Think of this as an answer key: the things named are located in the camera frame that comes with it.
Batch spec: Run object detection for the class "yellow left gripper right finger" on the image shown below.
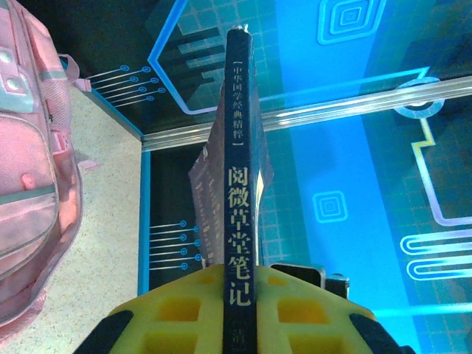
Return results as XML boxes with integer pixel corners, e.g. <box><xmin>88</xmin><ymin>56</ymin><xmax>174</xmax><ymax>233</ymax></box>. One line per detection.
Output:
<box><xmin>254</xmin><ymin>265</ymin><xmax>417</xmax><ymax>354</ymax></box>

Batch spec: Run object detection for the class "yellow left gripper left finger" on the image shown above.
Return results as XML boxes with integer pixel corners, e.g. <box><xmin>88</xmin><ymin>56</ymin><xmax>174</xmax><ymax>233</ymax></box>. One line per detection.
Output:
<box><xmin>73</xmin><ymin>263</ymin><xmax>226</xmax><ymax>354</ymax></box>

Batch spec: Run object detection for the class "navy book with yellow label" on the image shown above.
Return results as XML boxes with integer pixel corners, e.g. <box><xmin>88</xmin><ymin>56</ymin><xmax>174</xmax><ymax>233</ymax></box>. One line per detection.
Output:
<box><xmin>187</xmin><ymin>24</ymin><xmax>276</xmax><ymax>354</ymax></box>

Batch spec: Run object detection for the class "pink student backpack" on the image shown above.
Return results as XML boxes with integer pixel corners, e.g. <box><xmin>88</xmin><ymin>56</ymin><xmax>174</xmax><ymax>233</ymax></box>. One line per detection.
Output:
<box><xmin>0</xmin><ymin>0</ymin><xmax>101</xmax><ymax>335</ymax></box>

